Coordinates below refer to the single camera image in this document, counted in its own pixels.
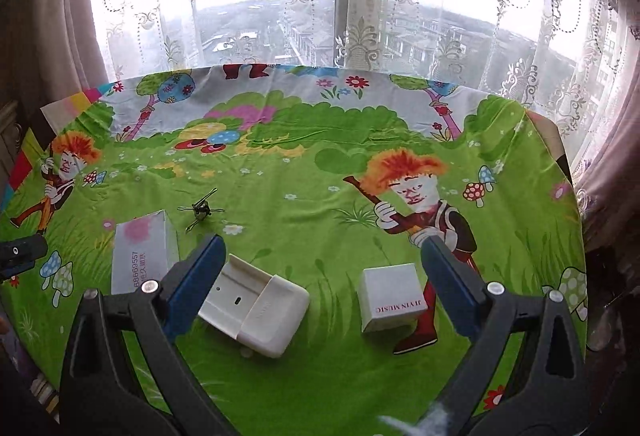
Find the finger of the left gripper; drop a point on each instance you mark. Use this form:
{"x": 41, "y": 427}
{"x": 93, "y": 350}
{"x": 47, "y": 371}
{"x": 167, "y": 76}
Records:
{"x": 20, "y": 255}

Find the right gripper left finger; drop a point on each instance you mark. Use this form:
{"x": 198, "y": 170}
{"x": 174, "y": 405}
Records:
{"x": 100, "y": 393}

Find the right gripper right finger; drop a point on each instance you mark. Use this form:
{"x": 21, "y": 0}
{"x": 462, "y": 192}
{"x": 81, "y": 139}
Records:
{"x": 546, "y": 393}

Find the white cube music box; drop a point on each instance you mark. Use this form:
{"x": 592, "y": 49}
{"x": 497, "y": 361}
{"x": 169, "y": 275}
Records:
{"x": 389, "y": 297}

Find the white pink printed box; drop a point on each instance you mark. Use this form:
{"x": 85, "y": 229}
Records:
{"x": 144, "y": 248}

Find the black binder clip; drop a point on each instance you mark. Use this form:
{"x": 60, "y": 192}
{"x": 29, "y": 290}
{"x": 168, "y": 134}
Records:
{"x": 200, "y": 210}

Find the pink drape curtain left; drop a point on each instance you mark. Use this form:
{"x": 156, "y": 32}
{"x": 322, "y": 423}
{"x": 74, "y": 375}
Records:
{"x": 49, "y": 51}

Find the pink embroidered curtain right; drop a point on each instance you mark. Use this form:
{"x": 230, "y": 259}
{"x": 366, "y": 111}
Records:
{"x": 608, "y": 166}

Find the green cartoon print cloth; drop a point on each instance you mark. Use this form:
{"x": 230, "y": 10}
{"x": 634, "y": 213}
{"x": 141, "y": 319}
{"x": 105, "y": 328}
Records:
{"x": 321, "y": 173}

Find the white lace sheer curtain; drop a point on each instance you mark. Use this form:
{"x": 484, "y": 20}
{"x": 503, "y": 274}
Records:
{"x": 350, "y": 1}

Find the white plastic wall holder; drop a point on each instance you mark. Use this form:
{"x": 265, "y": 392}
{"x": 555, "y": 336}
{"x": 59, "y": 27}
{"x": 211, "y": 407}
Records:
{"x": 258, "y": 310}

